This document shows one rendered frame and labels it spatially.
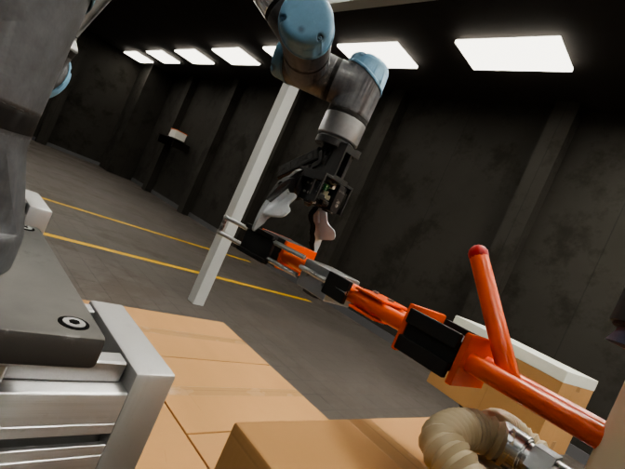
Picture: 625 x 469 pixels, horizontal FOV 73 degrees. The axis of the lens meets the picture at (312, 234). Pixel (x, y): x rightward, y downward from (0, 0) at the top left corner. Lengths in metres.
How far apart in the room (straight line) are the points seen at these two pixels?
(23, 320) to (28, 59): 0.14
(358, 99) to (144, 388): 0.55
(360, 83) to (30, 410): 0.62
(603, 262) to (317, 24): 5.53
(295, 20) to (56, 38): 0.37
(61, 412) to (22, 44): 0.23
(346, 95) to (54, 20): 0.52
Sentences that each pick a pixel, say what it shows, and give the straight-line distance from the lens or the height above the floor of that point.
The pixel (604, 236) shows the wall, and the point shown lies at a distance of 6.03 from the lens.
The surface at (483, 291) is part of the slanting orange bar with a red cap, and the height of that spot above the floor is 1.16.
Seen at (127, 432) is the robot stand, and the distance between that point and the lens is 0.38.
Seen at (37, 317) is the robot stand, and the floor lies 1.04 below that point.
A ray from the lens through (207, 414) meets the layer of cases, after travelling 1.31.
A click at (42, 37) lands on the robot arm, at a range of 0.30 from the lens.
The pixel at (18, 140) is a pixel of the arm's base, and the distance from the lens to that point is 0.31.
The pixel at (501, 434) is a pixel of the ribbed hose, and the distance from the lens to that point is 0.49.
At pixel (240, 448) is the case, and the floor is 0.94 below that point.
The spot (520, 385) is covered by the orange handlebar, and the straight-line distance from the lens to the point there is 0.48.
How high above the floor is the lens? 1.14
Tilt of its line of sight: 1 degrees down
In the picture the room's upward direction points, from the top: 24 degrees clockwise
